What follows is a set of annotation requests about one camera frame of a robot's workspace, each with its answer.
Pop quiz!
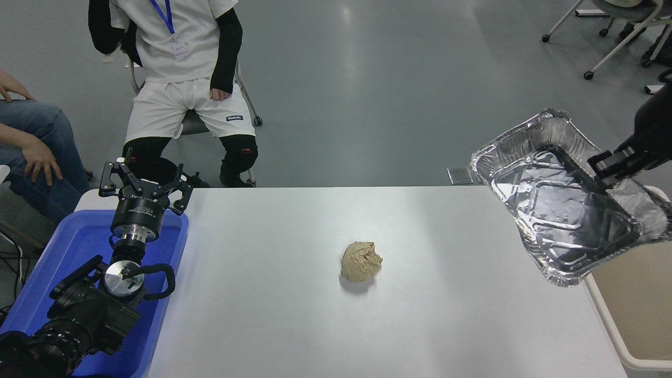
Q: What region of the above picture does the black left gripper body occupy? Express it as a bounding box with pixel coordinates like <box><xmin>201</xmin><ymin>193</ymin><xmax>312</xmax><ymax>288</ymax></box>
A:
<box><xmin>111</xmin><ymin>190</ymin><xmax>171</xmax><ymax>232</ymax></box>

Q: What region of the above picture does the large pale bin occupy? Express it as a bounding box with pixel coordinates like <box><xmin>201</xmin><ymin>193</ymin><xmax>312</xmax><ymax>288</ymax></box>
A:
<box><xmin>584</xmin><ymin>185</ymin><xmax>672</xmax><ymax>371</ymax></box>

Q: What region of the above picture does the blue plastic tray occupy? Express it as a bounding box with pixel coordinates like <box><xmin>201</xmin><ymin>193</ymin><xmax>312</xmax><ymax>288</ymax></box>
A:
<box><xmin>0</xmin><ymin>209</ymin><xmax>190</xmax><ymax>378</ymax></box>

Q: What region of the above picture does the silver foil tray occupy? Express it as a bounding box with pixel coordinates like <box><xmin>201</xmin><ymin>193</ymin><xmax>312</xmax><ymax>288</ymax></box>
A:
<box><xmin>468</xmin><ymin>109</ymin><xmax>672</xmax><ymax>287</ymax></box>

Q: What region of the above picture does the person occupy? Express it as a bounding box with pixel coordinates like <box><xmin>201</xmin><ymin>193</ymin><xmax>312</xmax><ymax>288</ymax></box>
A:
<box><xmin>88</xmin><ymin>0</ymin><xmax>259</xmax><ymax>188</ymax></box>
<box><xmin>617</xmin><ymin>21</ymin><xmax>672</xmax><ymax>68</ymax></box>
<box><xmin>0</xmin><ymin>70</ymin><xmax>92</xmax><ymax>226</ymax></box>

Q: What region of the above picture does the person's right hand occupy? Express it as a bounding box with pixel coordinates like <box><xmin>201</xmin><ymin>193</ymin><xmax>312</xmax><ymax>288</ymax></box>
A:
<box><xmin>22</xmin><ymin>139</ymin><xmax>62</xmax><ymax>184</ymax></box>

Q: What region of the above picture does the wheeled chair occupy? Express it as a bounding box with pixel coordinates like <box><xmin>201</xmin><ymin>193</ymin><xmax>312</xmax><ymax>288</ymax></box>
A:
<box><xmin>541</xmin><ymin>0</ymin><xmax>672</xmax><ymax>80</ymax></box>

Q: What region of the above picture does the crumpled tan paper ball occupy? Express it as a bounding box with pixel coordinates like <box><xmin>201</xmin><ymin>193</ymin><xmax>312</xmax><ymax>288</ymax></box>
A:
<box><xmin>340</xmin><ymin>241</ymin><xmax>383</xmax><ymax>282</ymax></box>

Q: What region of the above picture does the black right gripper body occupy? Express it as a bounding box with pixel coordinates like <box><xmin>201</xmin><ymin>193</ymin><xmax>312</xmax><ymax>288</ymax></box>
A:
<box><xmin>633</xmin><ymin>81</ymin><xmax>672</xmax><ymax>169</ymax></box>

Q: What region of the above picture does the grey metal chair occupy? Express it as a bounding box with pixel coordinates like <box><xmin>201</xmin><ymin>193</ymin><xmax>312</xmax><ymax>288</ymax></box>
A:
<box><xmin>123</xmin><ymin>45</ymin><xmax>263</xmax><ymax>188</ymax></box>

